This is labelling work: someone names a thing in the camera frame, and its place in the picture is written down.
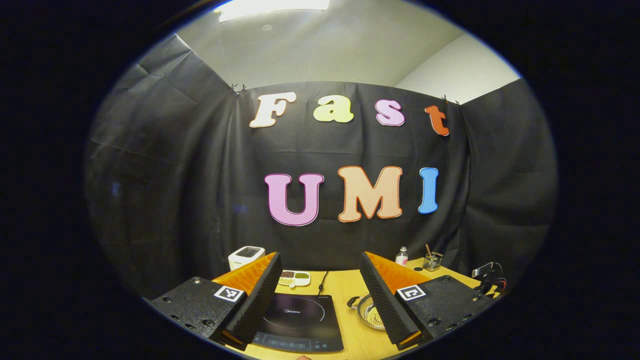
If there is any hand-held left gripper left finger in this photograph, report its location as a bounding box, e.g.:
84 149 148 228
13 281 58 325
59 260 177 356
149 251 283 351

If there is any white box appliance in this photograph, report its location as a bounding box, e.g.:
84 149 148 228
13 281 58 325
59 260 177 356
228 245 266 271

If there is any steel pot with black handles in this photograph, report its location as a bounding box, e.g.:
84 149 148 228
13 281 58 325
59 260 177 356
347 294 389 331

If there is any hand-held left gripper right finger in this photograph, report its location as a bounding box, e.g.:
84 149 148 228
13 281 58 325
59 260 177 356
360 251 496 351

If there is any white divided bean dish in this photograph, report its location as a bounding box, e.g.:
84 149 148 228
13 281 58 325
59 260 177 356
277 270 312 289

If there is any black backdrop cloth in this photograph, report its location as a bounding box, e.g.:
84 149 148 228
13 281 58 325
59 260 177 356
85 34 558 301

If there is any black induction cooktop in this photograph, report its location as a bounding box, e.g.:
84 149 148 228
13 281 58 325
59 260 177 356
251 293 345 353

